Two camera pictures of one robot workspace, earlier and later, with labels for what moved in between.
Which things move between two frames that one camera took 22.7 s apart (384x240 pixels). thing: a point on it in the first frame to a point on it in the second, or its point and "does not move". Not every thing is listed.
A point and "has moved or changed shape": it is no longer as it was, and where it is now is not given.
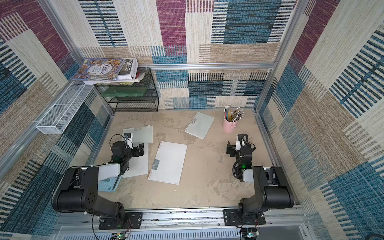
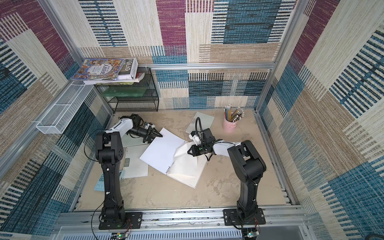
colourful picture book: (99, 69) does not move
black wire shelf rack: (141, 97) does not move
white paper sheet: (168, 165) has moved or changed shape
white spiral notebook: (199, 125) does not move
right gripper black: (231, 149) to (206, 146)
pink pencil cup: (230, 127) does not move
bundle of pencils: (236, 116) does not move
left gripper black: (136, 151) to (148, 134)
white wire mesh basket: (64, 111) does not move
